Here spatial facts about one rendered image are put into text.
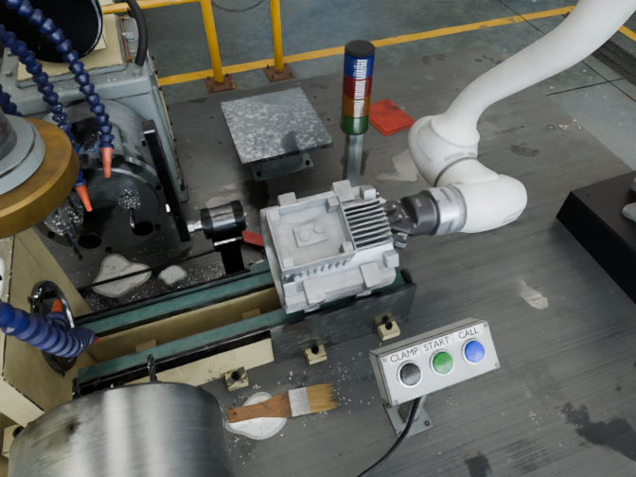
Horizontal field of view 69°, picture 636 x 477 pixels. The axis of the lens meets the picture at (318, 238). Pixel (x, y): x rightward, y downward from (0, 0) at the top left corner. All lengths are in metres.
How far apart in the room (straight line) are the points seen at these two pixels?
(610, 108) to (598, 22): 2.68
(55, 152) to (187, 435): 0.35
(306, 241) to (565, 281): 0.67
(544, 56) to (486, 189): 0.24
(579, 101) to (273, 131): 2.48
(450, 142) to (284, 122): 0.50
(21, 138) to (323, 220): 0.42
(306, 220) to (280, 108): 0.63
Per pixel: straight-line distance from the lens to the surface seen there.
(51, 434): 0.61
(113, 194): 0.93
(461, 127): 0.96
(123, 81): 1.06
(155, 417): 0.58
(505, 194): 0.93
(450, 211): 0.86
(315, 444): 0.91
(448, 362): 0.69
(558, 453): 1.00
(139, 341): 0.99
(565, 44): 0.80
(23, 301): 0.78
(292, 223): 0.75
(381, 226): 0.78
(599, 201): 1.27
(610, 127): 3.28
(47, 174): 0.58
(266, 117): 1.30
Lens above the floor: 1.67
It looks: 50 degrees down
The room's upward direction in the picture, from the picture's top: straight up
